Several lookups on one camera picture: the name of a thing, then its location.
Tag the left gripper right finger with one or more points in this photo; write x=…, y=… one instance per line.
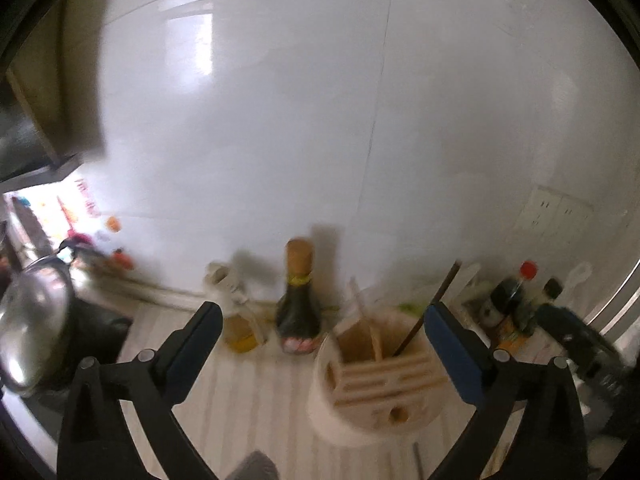
x=550, y=442

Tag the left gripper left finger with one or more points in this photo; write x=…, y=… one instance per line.
x=95, y=442

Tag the light wooden chopstick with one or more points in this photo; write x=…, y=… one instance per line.
x=374, y=332

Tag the dark bottle black cap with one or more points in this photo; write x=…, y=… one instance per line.
x=595, y=358

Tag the black gas stove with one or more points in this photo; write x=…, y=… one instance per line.
x=90, y=330

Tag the soy sauce bottle red cap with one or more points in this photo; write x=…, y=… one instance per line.
x=507, y=298

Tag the pink utensil holder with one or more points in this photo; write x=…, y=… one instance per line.
x=354, y=400

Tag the oil dispenser bottle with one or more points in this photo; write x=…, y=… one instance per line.
x=242, y=330

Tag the dark bottle cork top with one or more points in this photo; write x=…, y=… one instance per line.
x=298, y=319

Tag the range hood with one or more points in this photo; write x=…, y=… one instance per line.
x=28, y=157

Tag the left wall socket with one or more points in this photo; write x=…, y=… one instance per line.
x=539, y=211

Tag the wall socket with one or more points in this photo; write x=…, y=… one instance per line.
x=570, y=218
x=539, y=211

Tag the middle wall socket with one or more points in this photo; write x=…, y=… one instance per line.
x=570, y=218

